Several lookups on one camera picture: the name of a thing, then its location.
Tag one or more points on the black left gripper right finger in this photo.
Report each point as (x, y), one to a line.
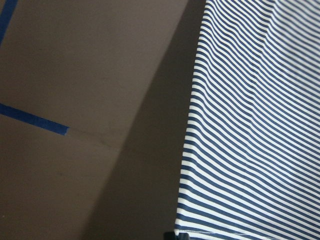
(183, 236)

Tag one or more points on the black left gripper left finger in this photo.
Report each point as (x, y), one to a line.
(169, 235)

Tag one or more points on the navy white striped polo shirt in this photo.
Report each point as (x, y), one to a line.
(250, 165)

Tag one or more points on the blue tape line near crosswise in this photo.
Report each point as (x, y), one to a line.
(34, 120)

